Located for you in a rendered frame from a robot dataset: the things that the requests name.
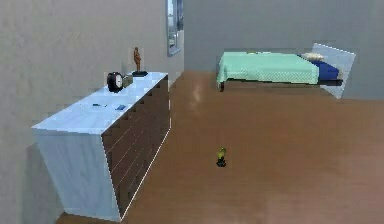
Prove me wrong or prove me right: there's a white chest of drawers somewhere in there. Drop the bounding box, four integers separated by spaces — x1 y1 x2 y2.
31 71 173 223

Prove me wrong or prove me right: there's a small grey box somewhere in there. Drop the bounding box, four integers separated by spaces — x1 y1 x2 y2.
122 74 134 89

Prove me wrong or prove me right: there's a brown figure statue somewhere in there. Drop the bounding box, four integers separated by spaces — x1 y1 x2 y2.
131 46 149 78

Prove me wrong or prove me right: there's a black round alarm clock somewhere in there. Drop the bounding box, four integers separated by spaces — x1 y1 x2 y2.
106 71 125 94

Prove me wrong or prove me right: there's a grey framed window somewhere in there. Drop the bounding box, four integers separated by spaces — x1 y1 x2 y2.
166 0 185 57

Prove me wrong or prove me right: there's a bed with green blanket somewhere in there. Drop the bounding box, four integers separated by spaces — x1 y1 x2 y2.
215 42 357 100

